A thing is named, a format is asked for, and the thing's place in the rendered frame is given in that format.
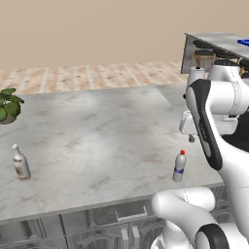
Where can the clear bottle with red cap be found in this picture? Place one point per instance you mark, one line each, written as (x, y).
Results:
(179, 168)

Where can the black seat wooden bar stool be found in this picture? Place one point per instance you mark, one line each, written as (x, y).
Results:
(227, 62)
(202, 43)
(204, 53)
(225, 53)
(245, 66)

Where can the grey cupboard door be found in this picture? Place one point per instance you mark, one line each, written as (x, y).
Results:
(94, 236)
(149, 233)
(32, 235)

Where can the blue flat object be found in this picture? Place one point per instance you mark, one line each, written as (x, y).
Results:
(243, 42)

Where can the white and brown glass bottle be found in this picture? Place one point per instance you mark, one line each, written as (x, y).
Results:
(20, 165)

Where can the grey drawer front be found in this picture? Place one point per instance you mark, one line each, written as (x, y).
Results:
(129, 212)

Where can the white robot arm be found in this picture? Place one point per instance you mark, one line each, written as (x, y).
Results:
(235, 168)

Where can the green potted plant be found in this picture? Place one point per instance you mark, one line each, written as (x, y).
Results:
(9, 107)

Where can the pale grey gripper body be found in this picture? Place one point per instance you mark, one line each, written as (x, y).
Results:
(186, 123)

